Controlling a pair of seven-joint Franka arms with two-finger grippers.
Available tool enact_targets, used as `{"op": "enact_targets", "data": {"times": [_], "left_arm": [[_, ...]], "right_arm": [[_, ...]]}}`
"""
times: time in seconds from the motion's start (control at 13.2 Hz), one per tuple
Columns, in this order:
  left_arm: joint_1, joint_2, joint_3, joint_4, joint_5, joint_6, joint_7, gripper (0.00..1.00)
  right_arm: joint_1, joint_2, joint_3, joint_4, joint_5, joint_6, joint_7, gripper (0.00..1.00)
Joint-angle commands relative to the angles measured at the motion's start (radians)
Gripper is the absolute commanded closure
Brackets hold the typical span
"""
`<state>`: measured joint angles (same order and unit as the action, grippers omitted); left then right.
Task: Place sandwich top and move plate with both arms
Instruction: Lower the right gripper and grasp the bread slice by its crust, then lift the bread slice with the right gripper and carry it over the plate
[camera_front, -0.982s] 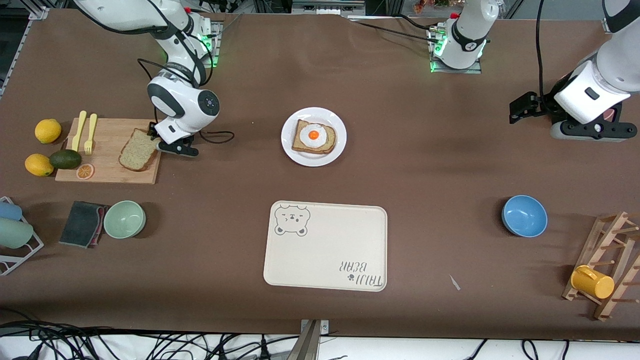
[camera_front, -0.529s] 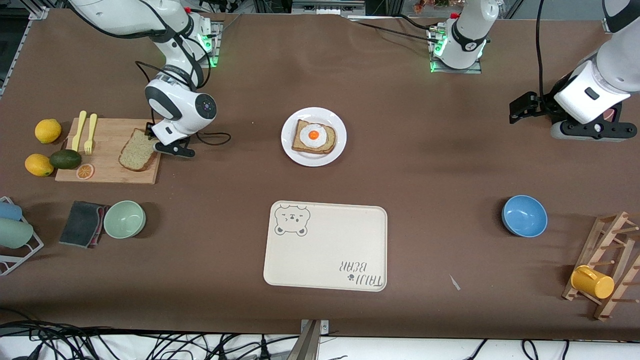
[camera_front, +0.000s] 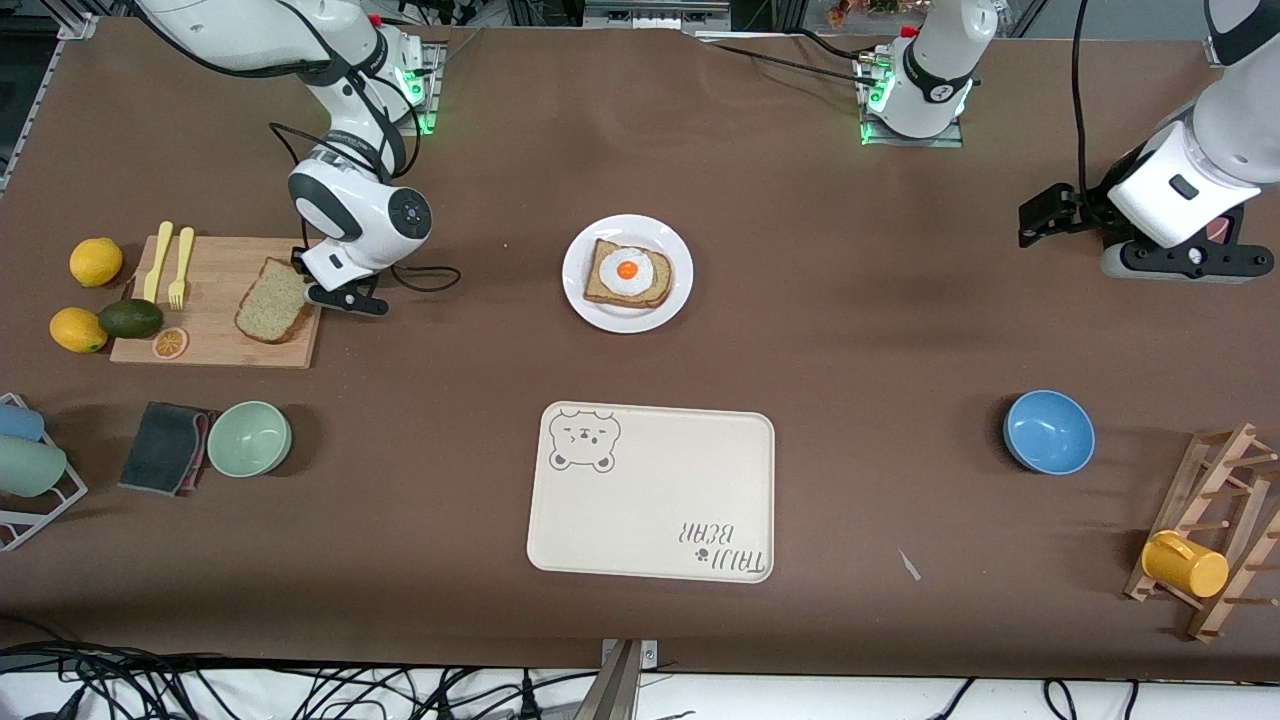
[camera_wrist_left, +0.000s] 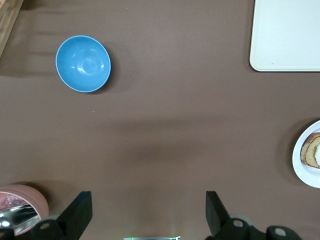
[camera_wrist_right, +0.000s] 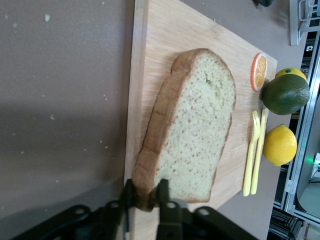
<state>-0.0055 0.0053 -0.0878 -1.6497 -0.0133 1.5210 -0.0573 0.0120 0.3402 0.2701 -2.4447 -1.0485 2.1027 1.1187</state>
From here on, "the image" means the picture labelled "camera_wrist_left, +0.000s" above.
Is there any beige bear print tray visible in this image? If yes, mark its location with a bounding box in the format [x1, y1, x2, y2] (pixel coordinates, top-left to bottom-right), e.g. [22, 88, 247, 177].
[249, 0, 320, 73]

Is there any white round plate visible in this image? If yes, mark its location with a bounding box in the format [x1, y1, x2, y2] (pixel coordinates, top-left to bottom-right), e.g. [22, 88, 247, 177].
[291, 119, 320, 189]

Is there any toasted bread slice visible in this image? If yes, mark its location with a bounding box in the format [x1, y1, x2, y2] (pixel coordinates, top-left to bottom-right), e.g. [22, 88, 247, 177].
[300, 132, 320, 169]

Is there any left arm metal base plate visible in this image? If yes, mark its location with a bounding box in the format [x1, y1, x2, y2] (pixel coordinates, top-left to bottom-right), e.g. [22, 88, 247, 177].
[123, 235, 182, 240]

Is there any wooden mug rack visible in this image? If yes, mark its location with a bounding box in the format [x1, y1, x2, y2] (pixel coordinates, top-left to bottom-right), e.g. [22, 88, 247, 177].
[0, 0, 25, 58]

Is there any pink bowl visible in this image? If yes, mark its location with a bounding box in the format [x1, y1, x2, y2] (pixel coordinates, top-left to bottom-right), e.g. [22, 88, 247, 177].
[0, 184, 50, 237]

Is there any blue bowl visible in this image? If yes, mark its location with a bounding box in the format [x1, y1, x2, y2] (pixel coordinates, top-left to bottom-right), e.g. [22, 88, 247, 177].
[55, 34, 112, 94]

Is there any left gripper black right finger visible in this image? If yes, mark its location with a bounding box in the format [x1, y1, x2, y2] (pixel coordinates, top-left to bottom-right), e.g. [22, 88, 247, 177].
[205, 191, 254, 240]

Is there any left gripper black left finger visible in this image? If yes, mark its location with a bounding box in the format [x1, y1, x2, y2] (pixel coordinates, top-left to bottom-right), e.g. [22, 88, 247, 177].
[30, 191, 93, 240]

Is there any silver metal spoon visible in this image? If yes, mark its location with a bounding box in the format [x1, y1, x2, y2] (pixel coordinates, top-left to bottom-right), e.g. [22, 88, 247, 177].
[0, 203, 42, 237]

